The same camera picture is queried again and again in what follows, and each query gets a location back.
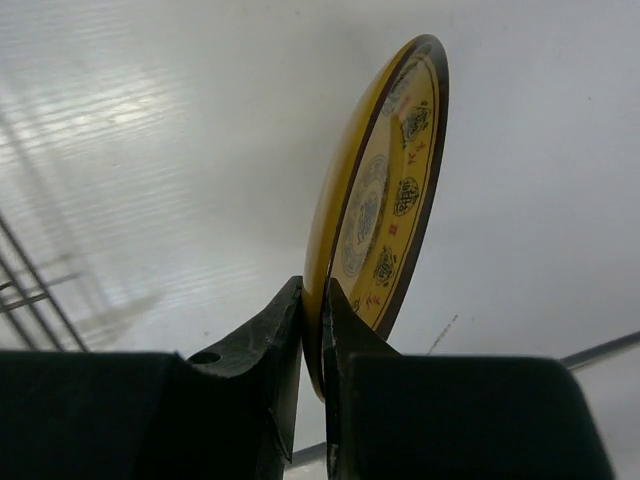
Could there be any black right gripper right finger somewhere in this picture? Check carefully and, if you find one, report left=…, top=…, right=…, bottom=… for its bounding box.
left=322, top=281, right=614, bottom=479

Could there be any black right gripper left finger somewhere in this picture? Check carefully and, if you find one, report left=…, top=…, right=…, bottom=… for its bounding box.
left=1, top=276, right=302, bottom=479

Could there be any yellow rimmed patterned plate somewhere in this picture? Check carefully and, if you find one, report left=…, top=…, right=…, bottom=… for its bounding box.
left=302, top=34, right=449, bottom=399

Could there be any grey wire dish rack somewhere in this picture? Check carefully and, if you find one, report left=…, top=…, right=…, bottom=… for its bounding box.
left=1, top=215, right=90, bottom=352

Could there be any aluminium table edge rail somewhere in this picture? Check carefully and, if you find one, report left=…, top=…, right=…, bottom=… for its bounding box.
left=560, top=331, right=640, bottom=371

